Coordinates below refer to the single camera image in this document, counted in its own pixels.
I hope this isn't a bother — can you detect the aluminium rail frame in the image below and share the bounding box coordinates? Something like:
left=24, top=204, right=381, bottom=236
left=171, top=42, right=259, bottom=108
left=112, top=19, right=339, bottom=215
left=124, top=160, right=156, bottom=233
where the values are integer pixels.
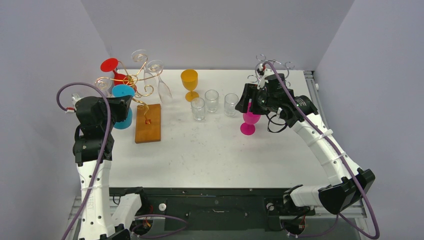
left=62, top=195, right=372, bottom=240

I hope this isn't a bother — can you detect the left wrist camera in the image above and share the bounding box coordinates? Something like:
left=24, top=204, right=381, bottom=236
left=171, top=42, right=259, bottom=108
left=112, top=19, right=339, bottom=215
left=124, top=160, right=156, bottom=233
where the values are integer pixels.
left=65, top=93, right=82, bottom=114

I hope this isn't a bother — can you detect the red wine glass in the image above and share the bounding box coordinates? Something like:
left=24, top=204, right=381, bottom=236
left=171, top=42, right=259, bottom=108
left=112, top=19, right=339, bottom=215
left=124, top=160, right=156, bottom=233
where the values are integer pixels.
left=100, top=57, right=137, bottom=92

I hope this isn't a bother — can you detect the wooden rack base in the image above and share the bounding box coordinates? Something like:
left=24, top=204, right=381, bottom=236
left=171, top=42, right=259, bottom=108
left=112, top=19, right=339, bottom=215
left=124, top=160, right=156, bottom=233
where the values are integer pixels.
left=135, top=104, right=162, bottom=144

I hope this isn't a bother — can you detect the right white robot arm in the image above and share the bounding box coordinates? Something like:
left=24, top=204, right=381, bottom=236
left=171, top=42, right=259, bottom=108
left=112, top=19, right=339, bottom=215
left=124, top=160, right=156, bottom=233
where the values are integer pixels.
left=235, top=74, right=376, bottom=215

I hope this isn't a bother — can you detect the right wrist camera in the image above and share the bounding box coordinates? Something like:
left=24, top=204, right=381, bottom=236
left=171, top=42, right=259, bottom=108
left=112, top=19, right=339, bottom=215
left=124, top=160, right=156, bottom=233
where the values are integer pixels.
left=257, top=63, right=274, bottom=90

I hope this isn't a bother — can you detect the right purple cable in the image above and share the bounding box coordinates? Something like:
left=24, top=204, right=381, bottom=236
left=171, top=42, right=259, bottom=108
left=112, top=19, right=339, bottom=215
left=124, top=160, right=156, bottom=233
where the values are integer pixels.
left=263, top=60, right=381, bottom=240

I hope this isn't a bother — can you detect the yellow plastic goblet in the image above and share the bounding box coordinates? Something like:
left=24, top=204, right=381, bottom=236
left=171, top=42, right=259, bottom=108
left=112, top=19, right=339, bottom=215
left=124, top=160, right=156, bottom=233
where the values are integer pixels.
left=180, top=69, right=199, bottom=102

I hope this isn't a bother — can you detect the clear etched glass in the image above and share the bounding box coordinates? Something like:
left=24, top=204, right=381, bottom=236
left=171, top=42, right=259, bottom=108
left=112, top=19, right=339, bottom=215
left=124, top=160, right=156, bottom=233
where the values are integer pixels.
left=204, top=89, right=219, bottom=113
left=190, top=97, right=206, bottom=121
left=224, top=93, right=239, bottom=117

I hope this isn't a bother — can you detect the chrome wire glass rack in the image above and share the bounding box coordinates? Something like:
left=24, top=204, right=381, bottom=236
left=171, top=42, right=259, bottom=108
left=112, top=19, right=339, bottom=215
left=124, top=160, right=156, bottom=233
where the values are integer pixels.
left=247, top=54, right=294, bottom=87

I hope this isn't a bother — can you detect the clear wine glass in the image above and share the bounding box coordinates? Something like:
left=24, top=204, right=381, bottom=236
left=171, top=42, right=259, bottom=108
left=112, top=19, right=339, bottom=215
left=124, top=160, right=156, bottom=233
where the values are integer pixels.
left=143, top=59, right=173, bottom=104
left=94, top=77, right=114, bottom=98

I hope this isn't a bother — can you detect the blue wine glass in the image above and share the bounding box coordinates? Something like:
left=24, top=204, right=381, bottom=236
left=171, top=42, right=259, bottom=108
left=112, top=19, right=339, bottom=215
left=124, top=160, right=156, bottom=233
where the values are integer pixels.
left=112, top=84, right=135, bottom=130

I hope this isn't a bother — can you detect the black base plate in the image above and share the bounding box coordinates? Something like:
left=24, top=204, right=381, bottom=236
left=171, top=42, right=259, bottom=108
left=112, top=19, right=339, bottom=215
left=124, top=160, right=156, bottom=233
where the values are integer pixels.
left=109, top=187, right=315, bottom=232

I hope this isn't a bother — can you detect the gold wire glass rack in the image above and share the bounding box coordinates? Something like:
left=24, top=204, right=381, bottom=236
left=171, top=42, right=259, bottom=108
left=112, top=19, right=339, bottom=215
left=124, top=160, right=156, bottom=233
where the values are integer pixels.
left=100, top=49, right=154, bottom=113

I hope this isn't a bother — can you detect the pink wine glass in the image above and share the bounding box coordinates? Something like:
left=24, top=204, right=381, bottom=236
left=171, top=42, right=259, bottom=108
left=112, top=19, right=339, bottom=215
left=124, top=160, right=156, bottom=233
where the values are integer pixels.
left=240, top=103, right=261, bottom=136

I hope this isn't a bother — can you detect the clear wine glass back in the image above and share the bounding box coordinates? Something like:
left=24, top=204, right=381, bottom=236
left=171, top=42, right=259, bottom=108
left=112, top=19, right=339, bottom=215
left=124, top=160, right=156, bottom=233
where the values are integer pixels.
left=143, top=59, right=173, bottom=104

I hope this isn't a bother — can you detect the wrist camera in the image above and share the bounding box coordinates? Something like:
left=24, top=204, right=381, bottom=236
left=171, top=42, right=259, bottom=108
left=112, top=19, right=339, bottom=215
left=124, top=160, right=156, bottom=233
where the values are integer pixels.
left=257, top=63, right=274, bottom=90
left=65, top=93, right=82, bottom=114

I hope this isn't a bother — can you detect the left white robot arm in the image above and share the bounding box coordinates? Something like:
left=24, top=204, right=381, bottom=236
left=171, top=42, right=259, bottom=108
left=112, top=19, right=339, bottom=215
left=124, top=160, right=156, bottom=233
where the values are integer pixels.
left=73, top=95, right=149, bottom=240

